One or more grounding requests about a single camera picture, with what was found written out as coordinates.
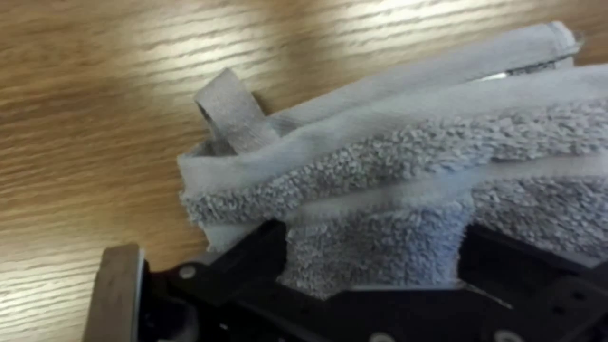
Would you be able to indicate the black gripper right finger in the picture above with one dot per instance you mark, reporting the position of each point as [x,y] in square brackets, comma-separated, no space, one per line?
[514,292]

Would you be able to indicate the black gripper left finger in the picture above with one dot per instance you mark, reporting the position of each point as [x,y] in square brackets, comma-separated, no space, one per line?
[235,298]

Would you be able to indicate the grey towel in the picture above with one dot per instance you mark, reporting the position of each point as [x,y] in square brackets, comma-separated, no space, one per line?
[379,180]

